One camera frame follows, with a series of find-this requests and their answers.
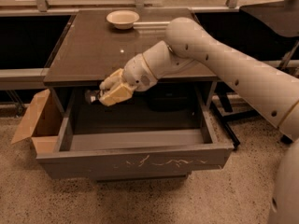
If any black table leg frame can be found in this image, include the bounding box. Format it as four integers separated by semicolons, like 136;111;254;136
210;92;258;150

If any white paper bowl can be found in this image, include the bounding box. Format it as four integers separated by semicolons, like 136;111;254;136
107;10;139;30

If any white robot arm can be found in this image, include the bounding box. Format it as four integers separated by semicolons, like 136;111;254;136
99;18;299;224

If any dark rxbar chocolate wrapper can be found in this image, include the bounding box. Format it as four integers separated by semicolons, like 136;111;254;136
85;90;102;104

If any open grey top drawer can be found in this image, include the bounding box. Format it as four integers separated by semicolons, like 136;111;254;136
36;83;234;181

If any grey drawer cabinet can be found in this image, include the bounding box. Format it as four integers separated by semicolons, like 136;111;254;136
43;8;224;183

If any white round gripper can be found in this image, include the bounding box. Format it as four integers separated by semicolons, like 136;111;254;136
99;54;158;106

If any brown cardboard box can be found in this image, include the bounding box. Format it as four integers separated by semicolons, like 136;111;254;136
11;90;63;154

